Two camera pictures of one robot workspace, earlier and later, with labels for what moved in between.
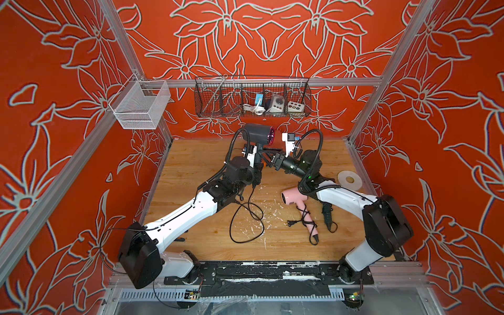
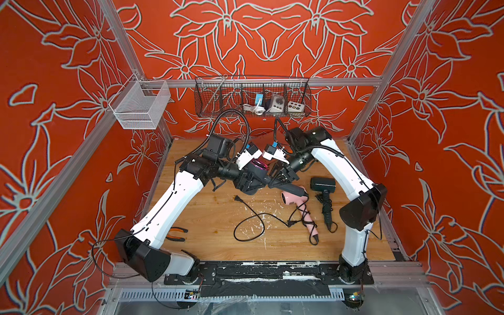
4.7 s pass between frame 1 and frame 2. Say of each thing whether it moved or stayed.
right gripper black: moved
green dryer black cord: stayed
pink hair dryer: stayed
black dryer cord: moved
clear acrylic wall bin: stayed
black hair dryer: moved
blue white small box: stayed
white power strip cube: stayed
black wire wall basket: stayed
